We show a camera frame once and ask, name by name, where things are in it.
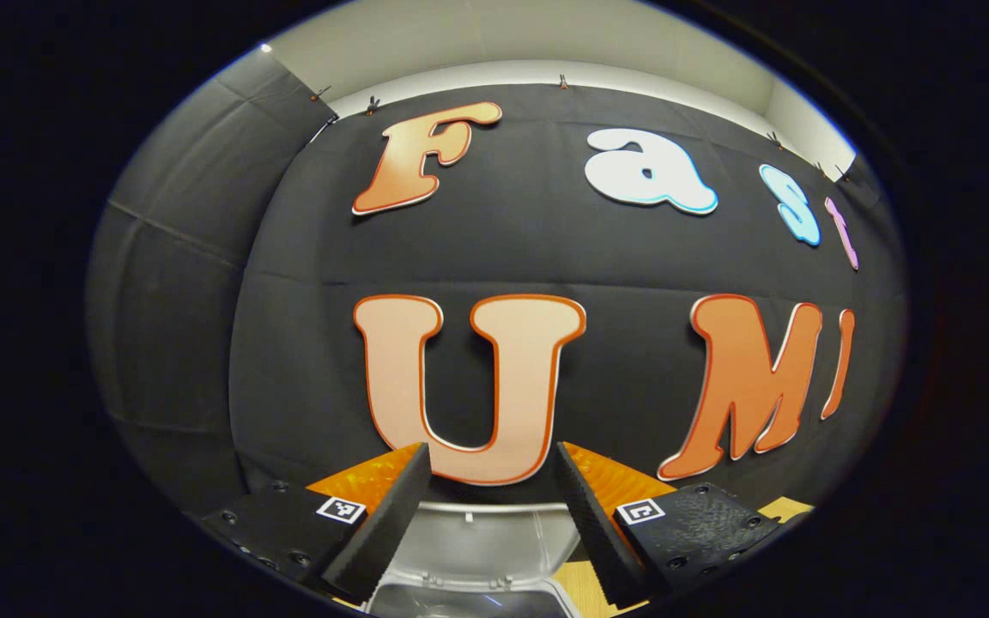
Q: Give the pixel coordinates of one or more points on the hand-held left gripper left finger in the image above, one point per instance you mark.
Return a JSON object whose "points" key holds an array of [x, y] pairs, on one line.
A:
{"points": [[383, 519]]}

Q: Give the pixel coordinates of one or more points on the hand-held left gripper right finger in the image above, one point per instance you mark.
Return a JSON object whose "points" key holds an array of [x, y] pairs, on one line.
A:
{"points": [[593, 524]]}

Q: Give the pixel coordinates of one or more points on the white desktop garbage bin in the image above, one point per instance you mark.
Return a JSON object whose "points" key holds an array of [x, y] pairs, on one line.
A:
{"points": [[477, 541]]}

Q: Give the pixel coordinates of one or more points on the black backdrop cloth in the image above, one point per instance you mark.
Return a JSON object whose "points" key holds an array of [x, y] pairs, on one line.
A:
{"points": [[546, 249]]}

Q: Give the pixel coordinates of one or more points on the row of backdrop clips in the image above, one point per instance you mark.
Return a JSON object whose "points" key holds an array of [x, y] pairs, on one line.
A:
{"points": [[561, 82]]}

